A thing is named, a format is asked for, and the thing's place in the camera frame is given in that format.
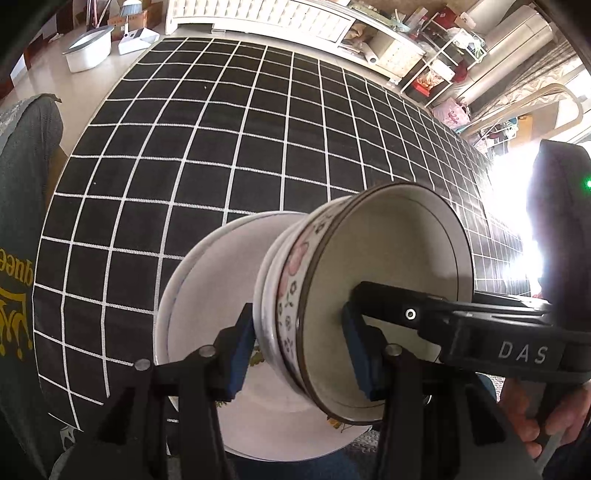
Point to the white plastic basin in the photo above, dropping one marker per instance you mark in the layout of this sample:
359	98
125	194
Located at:
87	46

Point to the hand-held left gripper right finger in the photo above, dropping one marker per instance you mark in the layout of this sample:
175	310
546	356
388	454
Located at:
364	364

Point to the beige floral bowl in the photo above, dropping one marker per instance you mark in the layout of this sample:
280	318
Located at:
392	240

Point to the black white checkered tablecloth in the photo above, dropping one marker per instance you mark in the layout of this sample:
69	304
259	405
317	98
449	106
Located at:
231	138

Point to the pink printed bag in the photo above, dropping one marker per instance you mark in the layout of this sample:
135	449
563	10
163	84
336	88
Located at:
451	115

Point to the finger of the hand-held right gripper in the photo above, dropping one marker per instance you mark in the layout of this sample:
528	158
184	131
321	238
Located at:
392	300
508	300

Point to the white curved chair frame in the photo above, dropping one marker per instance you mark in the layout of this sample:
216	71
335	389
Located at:
561	90

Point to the cardboard box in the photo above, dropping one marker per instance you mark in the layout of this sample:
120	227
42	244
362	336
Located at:
145	18

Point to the white paper roll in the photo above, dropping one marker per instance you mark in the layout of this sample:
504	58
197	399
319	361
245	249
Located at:
371	57

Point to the small white plate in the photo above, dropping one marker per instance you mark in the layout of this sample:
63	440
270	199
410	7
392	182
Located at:
203	295

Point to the person's right hand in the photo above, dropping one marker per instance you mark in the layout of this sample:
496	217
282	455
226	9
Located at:
521	415

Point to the white standing air conditioner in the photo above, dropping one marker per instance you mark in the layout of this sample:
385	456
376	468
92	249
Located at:
508	46

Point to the grey cloth yellow print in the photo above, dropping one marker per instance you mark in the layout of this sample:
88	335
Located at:
23	184

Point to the white desk lamp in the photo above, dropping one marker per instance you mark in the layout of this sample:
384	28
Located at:
136	41

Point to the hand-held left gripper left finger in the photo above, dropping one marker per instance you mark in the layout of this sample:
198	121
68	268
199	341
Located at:
240	355

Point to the large white printed plate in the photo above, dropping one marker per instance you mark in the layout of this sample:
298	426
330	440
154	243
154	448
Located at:
286	450

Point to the white tufted TV cabinet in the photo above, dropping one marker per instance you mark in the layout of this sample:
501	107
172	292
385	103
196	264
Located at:
277	18

